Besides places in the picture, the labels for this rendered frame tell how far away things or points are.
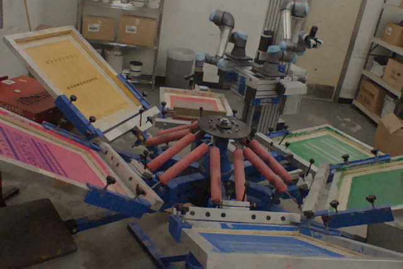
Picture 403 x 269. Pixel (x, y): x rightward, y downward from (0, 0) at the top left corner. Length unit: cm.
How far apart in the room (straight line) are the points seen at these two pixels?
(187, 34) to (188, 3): 50
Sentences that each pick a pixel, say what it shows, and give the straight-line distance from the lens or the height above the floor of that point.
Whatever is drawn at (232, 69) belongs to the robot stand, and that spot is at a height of 113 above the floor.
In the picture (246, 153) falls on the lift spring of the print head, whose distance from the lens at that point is 216.
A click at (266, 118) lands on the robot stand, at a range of 412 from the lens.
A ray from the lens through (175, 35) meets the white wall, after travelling 669.
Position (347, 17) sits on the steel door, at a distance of 741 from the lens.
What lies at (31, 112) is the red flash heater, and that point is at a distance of 270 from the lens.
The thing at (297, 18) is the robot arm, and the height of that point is 176.
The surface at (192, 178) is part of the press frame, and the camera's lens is 226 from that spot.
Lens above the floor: 219
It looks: 23 degrees down
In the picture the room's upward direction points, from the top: 10 degrees clockwise
